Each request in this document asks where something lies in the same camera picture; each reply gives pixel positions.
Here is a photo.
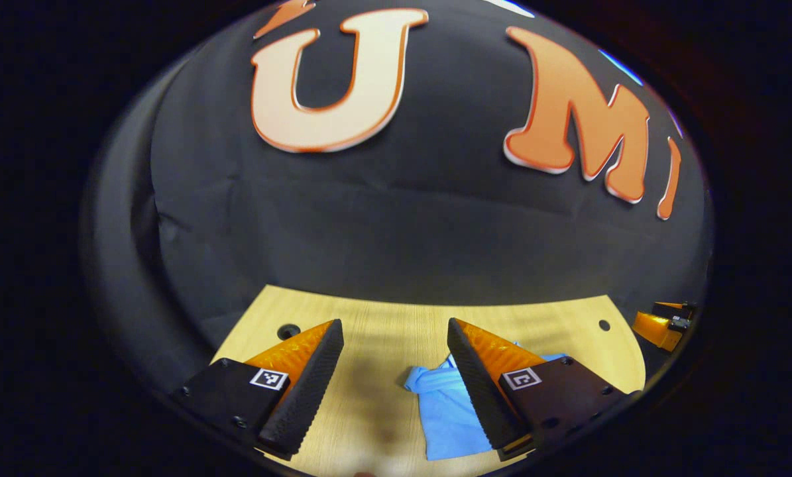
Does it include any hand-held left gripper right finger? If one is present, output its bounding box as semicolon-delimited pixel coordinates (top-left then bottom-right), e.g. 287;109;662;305
447;317;638;462

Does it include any light blue T-shirt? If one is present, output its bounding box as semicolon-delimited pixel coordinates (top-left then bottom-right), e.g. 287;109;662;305
404;341;569;462

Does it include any black backdrop cloth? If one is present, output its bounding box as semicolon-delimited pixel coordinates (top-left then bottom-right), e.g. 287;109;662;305
81;0;714;398

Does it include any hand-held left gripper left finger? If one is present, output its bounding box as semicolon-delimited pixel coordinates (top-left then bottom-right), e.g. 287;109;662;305
170;319;345;462

